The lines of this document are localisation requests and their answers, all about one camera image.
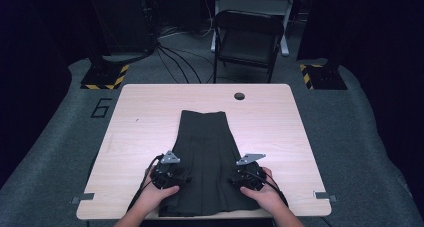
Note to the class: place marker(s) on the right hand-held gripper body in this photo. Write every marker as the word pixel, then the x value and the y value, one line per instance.
pixel 250 177

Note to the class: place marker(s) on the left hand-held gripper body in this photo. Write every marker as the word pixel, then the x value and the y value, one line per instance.
pixel 166 175

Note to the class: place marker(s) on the black pleated skirt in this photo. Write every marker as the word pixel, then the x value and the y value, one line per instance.
pixel 206 147

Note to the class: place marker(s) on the person's right hand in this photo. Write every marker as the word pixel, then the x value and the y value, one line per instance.
pixel 265 195

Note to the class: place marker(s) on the person's left hand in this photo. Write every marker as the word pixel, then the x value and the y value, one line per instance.
pixel 153 198

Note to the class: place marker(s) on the grey tape marker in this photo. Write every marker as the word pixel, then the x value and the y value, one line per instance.
pixel 323 196
pixel 83 197

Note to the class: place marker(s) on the black striped-edge stand base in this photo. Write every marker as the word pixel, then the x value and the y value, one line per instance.
pixel 325 77
pixel 103 77

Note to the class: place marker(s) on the black folding chair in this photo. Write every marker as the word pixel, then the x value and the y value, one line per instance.
pixel 248 43

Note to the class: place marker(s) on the black curtain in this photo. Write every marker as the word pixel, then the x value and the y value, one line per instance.
pixel 30 53
pixel 376 37

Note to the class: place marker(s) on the white desk frame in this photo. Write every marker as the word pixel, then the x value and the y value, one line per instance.
pixel 255 5

